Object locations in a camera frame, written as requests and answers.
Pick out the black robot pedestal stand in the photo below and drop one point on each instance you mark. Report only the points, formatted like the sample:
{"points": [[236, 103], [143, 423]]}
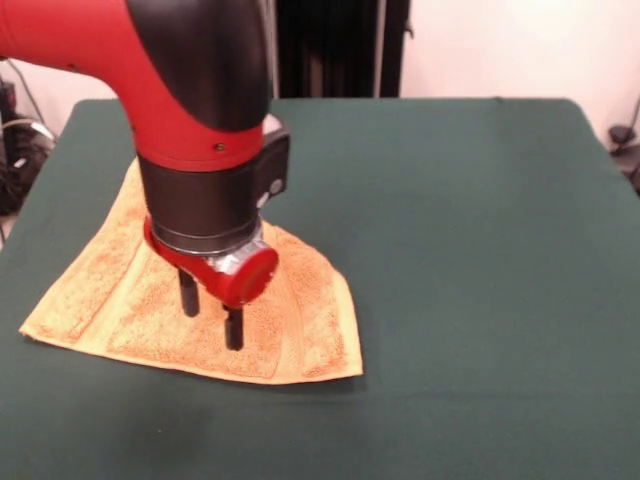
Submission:
{"points": [[340, 50]]}

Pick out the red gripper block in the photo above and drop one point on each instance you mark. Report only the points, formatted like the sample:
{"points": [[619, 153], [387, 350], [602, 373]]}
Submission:
{"points": [[245, 280]]}

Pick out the dark green table cloth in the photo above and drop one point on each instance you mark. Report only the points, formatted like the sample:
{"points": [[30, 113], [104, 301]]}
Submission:
{"points": [[450, 250]]}

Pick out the orange terry towel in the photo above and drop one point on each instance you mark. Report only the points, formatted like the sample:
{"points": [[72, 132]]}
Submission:
{"points": [[310, 310]]}

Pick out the small black power adapter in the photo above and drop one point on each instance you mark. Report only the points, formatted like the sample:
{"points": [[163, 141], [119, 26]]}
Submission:
{"points": [[620, 135]]}

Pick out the black power strip red switch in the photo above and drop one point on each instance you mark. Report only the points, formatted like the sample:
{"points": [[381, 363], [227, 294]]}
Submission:
{"points": [[7, 95]]}

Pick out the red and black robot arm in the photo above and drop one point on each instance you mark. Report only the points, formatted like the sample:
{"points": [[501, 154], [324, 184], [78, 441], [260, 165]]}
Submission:
{"points": [[175, 100]]}

